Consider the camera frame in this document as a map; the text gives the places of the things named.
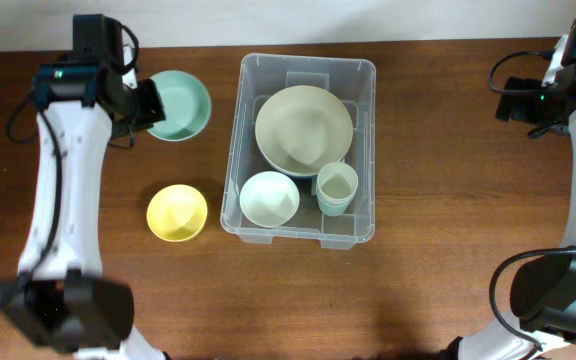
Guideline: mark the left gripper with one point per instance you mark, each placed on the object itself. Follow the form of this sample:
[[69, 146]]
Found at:
[[150, 89]]

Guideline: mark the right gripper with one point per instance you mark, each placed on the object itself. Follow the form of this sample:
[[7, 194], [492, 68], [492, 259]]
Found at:
[[527, 90]]

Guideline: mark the green bowl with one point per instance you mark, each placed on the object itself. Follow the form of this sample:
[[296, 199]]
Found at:
[[186, 103]]

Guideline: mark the yellow bowl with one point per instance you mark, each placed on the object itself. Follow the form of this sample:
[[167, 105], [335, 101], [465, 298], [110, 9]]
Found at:
[[177, 213]]

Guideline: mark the beige plate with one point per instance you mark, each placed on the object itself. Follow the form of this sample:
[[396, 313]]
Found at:
[[307, 122]]

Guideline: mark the white bowl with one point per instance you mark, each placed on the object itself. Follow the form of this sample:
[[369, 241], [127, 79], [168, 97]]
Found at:
[[269, 199]]

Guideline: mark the cream cup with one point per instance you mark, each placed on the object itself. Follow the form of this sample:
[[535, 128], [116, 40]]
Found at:
[[335, 201]]

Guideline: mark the grey cup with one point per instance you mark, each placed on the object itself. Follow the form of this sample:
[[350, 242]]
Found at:
[[338, 180]]

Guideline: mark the green cup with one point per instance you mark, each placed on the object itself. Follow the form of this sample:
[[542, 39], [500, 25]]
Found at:
[[333, 209]]

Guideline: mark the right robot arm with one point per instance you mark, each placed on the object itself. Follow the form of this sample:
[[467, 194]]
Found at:
[[533, 294]]

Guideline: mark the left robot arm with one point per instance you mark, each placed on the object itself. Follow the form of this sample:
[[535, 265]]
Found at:
[[59, 298]]

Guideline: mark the clear plastic storage bin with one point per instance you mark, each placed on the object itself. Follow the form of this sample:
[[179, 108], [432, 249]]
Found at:
[[353, 81]]

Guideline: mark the white label in bin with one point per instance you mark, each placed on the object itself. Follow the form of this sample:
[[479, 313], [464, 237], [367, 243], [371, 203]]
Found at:
[[314, 185]]

